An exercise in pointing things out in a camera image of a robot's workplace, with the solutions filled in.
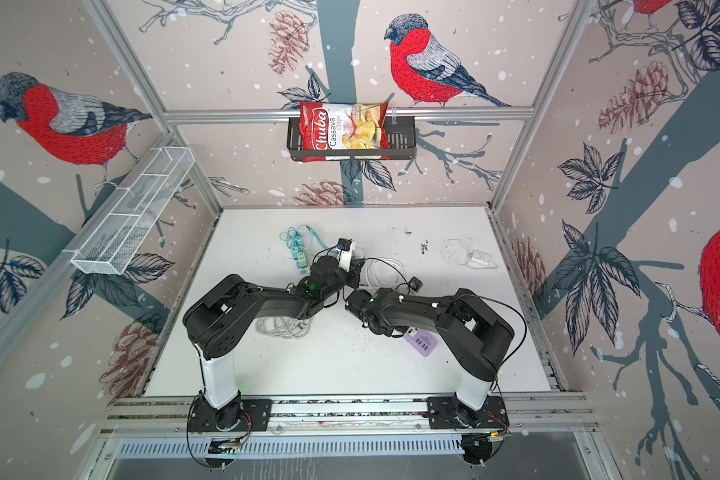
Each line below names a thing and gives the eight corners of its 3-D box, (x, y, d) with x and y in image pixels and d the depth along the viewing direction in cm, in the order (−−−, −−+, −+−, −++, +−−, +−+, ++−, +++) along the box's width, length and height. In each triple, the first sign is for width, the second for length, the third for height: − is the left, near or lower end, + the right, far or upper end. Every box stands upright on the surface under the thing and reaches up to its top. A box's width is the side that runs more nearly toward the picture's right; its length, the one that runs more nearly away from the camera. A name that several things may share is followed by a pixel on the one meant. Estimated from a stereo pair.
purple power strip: (425, 358, 85) (427, 354, 82) (404, 338, 89) (405, 333, 86) (438, 345, 87) (440, 340, 85) (417, 325, 91) (418, 321, 89)
